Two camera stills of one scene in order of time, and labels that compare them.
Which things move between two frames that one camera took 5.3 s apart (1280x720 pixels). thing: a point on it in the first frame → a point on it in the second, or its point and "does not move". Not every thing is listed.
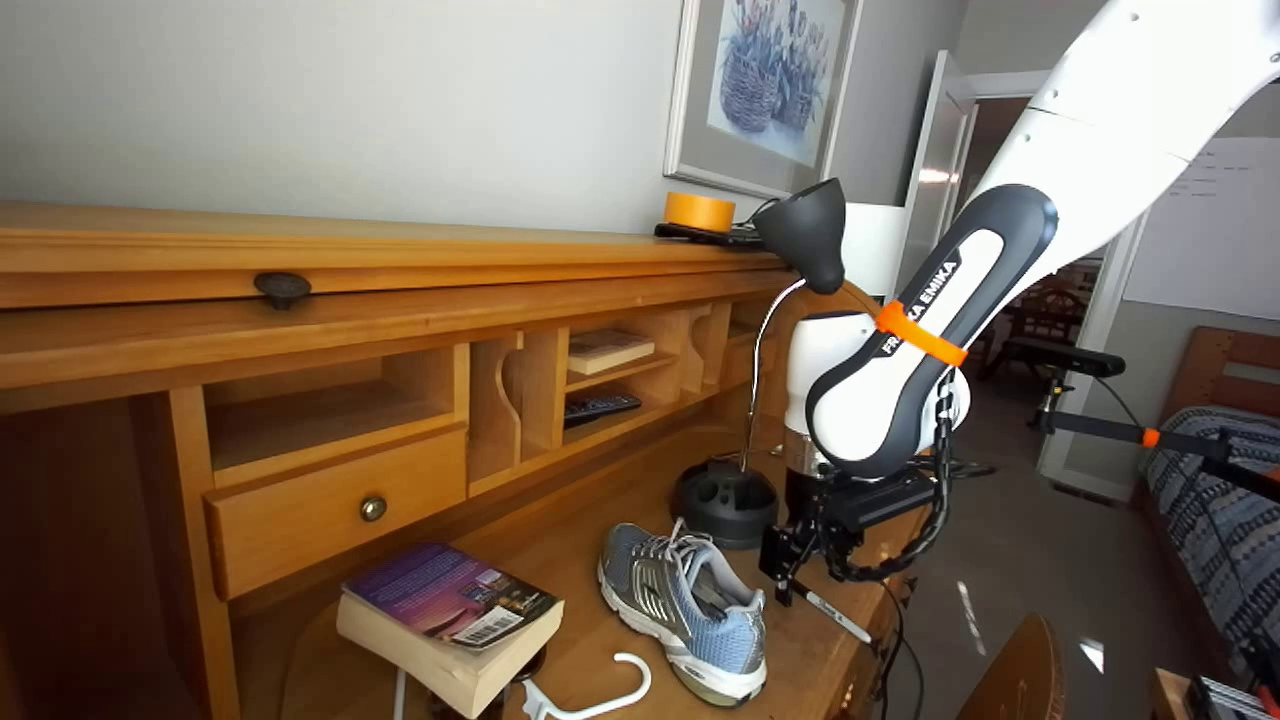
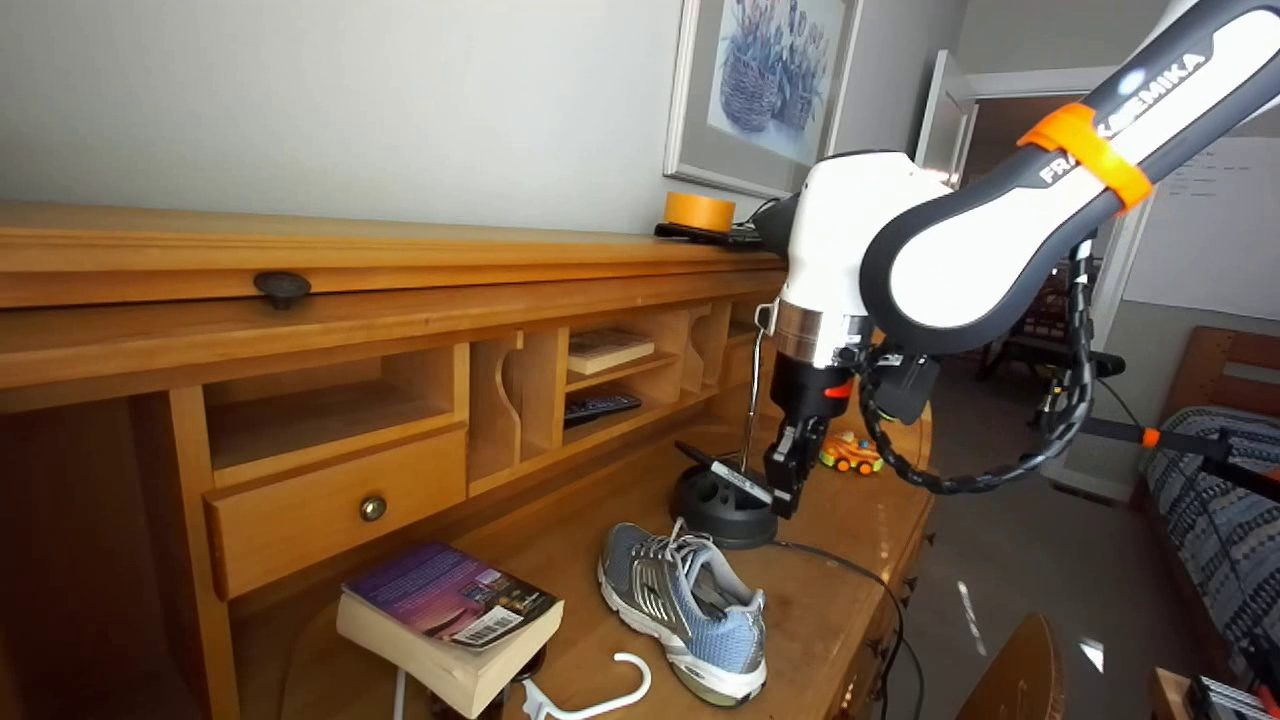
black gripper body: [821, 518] → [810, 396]
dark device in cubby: [590, 409] does not move
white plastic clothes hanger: [543, 708] does not move
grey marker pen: [837, 619] → [731, 473]
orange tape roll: [699, 209] does not move
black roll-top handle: [284, 289] does not move
